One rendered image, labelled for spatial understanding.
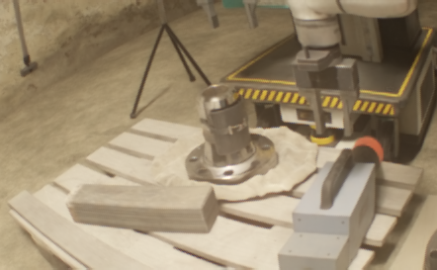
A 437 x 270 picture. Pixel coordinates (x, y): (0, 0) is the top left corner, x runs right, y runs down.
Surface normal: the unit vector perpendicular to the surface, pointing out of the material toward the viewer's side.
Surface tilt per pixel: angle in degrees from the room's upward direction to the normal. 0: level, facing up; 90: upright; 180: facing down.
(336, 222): 90
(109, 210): 90
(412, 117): 90
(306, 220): 90
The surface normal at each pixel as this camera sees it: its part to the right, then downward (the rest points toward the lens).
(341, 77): -0.50, 0.46
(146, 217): -0.26, 0.46
